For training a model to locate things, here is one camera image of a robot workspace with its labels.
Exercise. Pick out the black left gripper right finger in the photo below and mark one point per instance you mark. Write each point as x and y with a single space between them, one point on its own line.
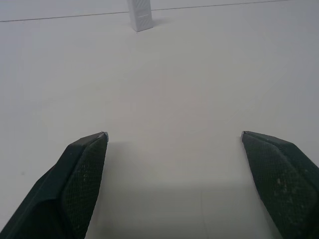
284 184

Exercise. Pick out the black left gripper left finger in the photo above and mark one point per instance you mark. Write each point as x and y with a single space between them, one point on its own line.
62 189

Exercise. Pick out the white post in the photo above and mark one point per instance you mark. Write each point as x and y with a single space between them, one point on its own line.
140 15

